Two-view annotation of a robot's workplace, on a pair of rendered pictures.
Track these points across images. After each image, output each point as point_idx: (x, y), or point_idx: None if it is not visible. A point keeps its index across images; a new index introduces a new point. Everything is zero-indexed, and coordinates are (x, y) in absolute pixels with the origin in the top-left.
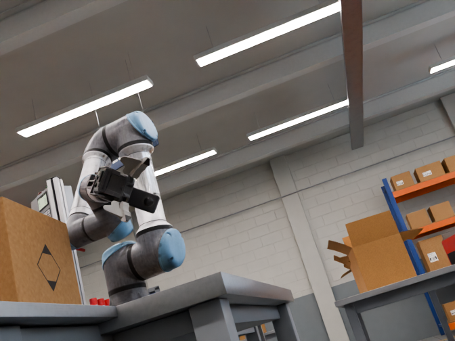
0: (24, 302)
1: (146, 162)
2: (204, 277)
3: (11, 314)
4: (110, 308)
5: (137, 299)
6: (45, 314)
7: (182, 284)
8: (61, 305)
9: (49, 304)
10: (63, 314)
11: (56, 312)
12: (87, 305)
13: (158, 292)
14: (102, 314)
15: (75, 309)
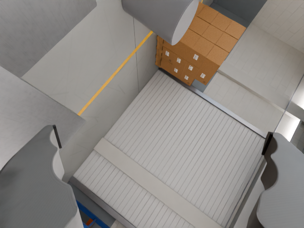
0: (80, 116)
1: (265, 141)
2: (86, 15)
3: (80, 116)
4: (27, 83)
5: (38, 60)
6: (71, 110)
7: (72, 29)
8: (67, 108)
9: (72, 111)
10: (63, 105)
11: (67, 108)
12: (52, 99)
13: (54, 45)
14: (35, 87)
15: (59, 102)
